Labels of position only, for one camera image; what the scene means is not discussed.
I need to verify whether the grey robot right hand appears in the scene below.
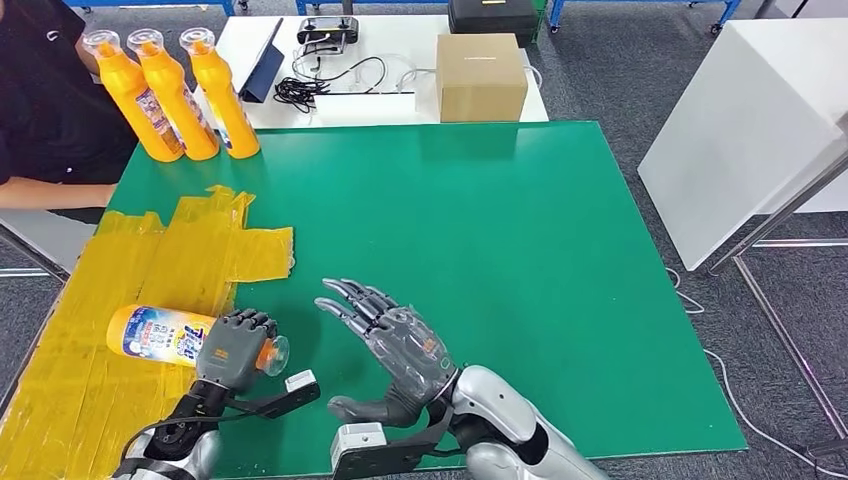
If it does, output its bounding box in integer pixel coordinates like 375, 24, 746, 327
313, 277, 460, 429

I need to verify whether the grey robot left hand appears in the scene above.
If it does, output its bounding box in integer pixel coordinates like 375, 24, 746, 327
194, 307, 280, 393

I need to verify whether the orange plastic bottle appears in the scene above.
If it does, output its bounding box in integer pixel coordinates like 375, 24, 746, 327
105, 303, 291, 380
82, 29, 185, 164
125, 28, 221, 163
178, 26, 262, 161

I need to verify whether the yellow tape sheet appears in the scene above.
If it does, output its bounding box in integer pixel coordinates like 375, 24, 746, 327
0, 184, 296, 480

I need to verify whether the grey chair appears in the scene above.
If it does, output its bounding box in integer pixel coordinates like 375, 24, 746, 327
0, 209, 99, 284

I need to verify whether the dark blue tablet case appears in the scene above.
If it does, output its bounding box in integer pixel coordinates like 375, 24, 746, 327
238, 17, 286, 104

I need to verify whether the brown cardboard box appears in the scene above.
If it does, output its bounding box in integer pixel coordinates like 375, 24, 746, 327
435, 33, 529, 124

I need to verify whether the person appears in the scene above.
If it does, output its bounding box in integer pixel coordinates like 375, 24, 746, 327
0, 0, 142, 227

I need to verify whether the black remote controller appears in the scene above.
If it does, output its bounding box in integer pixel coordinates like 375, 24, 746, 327
296, 15, 360, 56

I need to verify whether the black hard case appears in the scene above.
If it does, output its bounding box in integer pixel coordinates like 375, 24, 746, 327
447, 0, 539, 48

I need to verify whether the blue metal rack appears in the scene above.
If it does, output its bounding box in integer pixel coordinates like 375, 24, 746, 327
66, 0, 253, 18
296, 0, 452, 17
548, 0, 747, 36

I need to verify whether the white side table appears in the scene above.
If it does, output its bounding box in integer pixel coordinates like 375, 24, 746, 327
637, 18, 848, 273

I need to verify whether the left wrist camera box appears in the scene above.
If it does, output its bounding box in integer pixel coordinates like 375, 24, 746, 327
223, 370, 323, 421

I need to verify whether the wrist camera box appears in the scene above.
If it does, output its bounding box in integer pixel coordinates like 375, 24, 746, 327
329, 421, 458, 480
223, 370, 323, 421

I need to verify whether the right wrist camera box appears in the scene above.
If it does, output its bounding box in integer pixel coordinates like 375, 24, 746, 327
329, 421, 458, 480

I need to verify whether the black cable bundle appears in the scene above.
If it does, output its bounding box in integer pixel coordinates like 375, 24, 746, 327
272, 56, 388, 115

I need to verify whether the white floor cable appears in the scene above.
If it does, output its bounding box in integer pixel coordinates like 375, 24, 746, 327
665, 267, 848, 480

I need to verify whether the silver metal frame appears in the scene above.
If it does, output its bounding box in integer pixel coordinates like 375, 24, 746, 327
708, 150, 848, 462

